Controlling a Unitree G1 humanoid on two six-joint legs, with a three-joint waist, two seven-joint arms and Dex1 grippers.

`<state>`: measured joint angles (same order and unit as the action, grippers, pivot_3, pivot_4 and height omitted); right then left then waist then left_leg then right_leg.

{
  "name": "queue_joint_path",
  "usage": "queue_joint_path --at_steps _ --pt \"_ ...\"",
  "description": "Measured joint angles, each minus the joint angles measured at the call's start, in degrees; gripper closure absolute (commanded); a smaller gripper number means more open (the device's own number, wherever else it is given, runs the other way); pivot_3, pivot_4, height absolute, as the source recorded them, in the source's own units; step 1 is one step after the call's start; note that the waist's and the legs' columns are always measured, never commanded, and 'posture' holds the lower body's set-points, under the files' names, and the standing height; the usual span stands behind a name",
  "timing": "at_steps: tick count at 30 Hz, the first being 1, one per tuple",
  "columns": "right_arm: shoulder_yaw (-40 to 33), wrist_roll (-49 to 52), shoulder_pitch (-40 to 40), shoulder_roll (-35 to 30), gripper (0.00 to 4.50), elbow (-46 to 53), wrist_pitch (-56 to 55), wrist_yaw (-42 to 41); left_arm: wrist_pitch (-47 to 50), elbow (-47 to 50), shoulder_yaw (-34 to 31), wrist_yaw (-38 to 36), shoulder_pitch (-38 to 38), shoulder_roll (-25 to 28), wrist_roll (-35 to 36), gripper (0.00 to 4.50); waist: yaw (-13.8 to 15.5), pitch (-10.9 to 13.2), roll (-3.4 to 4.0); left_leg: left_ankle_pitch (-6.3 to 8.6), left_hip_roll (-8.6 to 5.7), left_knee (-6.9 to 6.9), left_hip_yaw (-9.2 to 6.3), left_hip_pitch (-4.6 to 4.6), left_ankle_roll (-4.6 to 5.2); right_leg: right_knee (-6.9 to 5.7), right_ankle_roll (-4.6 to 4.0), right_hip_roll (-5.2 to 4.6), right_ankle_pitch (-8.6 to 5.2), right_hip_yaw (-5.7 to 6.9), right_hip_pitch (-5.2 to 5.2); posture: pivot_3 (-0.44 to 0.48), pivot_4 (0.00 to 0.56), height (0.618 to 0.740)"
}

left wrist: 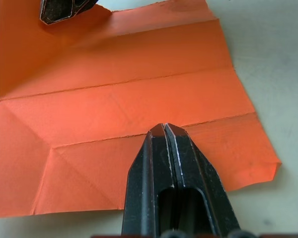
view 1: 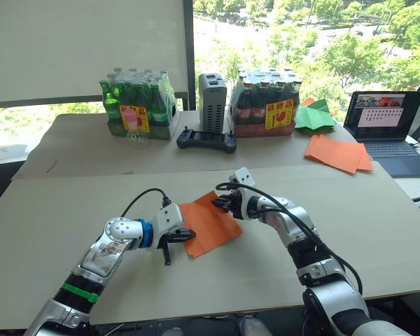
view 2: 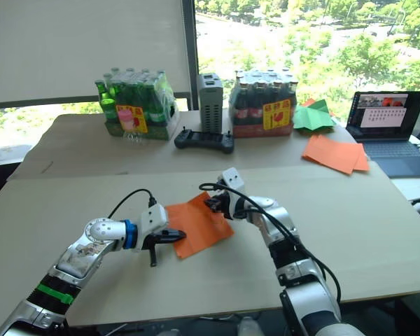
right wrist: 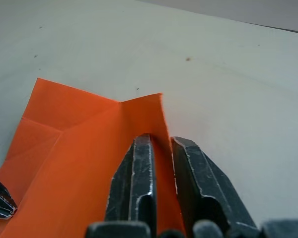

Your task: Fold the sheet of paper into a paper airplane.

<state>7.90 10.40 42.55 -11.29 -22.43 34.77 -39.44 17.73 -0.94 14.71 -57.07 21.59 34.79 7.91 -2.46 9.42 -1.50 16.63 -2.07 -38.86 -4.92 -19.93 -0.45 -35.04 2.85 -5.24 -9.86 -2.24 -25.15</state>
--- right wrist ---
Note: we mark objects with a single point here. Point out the orange sheet of paper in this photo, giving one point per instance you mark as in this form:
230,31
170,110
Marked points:
77,161

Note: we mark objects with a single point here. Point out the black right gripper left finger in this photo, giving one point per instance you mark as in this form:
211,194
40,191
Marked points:
140,173

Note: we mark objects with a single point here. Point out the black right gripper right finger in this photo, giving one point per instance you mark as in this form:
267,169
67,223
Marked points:
201,178

